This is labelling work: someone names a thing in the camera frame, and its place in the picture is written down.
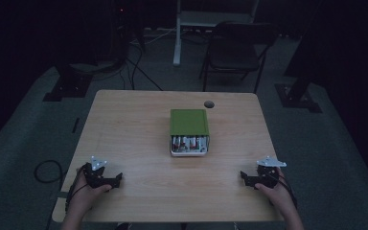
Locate green drawer box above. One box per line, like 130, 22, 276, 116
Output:
170, 108, 211, 138

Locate white floor cable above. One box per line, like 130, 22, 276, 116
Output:
129, 28, 177, 46

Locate coiled black floor cable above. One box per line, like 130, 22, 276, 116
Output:
33, 159, 66, 185

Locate person's right hand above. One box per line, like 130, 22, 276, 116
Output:
254, 167, 294, 213

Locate black folding chair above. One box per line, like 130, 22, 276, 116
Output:
198, 20, 281, 94

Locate white desk frame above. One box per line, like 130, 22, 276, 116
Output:
172, 0, 261, 67

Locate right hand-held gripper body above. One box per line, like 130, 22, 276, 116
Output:
252, 155, 288, 190

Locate right hand-held gripper cable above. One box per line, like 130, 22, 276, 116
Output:
272, 172, 299, 210

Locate left hand-held gripper cable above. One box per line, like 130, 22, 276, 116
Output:
64, 166, 92, 214

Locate person's left hand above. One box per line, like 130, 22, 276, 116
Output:
71, 172, 113, 213

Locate dark equipment rack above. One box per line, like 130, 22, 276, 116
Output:
106, 0, 133, 66

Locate black floor cables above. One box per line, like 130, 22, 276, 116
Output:
119, 41, 165, 92

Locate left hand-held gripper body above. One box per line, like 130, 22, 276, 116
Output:
81, 155, 113, 190

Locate hand-held gripper cable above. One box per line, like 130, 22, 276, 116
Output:
272, 172, 299, 210
64, 166, 92, 214

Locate small black floor strip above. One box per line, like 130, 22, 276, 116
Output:
71, 117, 81, 134

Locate pile of white sachets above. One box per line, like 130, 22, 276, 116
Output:
172, 135, 209, 152

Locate black stand with base plate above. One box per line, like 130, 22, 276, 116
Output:
274, 0, 324, 114
42, 61, 94, 103

